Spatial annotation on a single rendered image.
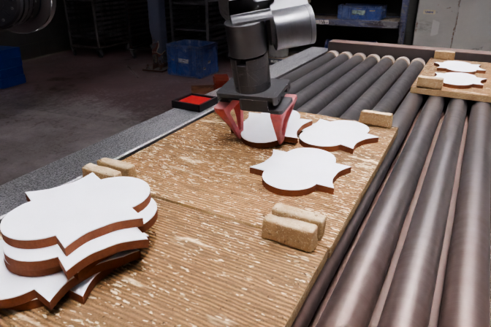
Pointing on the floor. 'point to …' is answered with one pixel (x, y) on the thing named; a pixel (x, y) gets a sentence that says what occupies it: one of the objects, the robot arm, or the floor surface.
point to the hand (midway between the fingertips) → (260, 135)
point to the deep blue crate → (192, 58)
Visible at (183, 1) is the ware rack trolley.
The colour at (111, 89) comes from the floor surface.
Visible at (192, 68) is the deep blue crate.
